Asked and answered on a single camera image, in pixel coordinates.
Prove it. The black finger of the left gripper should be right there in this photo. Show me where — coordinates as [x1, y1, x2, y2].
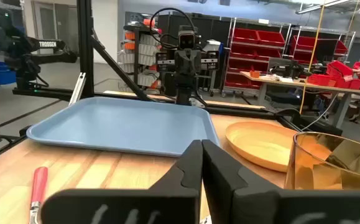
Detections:
[175, 49, 189, 75]
[188, 49, 202, 75]

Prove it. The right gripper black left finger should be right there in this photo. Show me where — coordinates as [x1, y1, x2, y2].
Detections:
[41, 139, 203, 224]

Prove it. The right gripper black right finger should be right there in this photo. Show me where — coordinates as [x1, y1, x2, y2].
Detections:
[201, 139, 360, 224]

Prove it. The orange plate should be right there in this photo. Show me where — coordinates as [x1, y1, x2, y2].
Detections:
[225, 121, 298, 173]

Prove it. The amber faceted plastic cup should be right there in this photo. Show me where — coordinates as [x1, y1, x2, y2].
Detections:
[284, 131, 360, 191]

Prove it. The fork with pink handle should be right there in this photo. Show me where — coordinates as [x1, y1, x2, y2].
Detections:
[29, 167, 49, 224]

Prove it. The blue plastic tray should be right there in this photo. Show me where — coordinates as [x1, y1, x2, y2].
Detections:
[26, 96, 221, 158]

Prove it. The rack of white orange bins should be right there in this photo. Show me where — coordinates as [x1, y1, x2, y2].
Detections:
[117, 18, 164, 94]

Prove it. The silver aluminium extrusion piece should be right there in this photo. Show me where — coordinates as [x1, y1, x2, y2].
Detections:
[68, 72, 86, 106]

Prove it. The wooden top workbench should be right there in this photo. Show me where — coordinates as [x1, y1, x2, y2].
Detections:
[240, 70, 360, 130]

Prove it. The black box on floor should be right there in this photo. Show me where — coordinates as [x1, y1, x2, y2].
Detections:
[291, 113, 344, 137]

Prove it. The black monitor screen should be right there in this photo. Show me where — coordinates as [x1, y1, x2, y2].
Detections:
[315, 39, 338, 62]

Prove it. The ceiling light fixture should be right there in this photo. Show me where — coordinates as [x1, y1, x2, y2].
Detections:
[294, 0, 345, 15]

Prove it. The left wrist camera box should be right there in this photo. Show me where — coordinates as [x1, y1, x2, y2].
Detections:
[178, 25, 199, 50]

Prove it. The black looped camera cable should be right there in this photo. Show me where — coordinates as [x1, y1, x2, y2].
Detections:
[149, 7, 198, 49]

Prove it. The wire shelf with red bins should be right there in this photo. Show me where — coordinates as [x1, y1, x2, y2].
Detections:
[221, 17, 292, 97]
[287, 26, 356, 66]

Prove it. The black aluminium rig frame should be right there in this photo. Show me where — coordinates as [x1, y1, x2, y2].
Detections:
[0, 0, 344, 166]

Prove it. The yellow hanging cable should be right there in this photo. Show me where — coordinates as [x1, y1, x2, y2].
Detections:
[347, 0, 359, 32]
[299, 4, 326, 114]

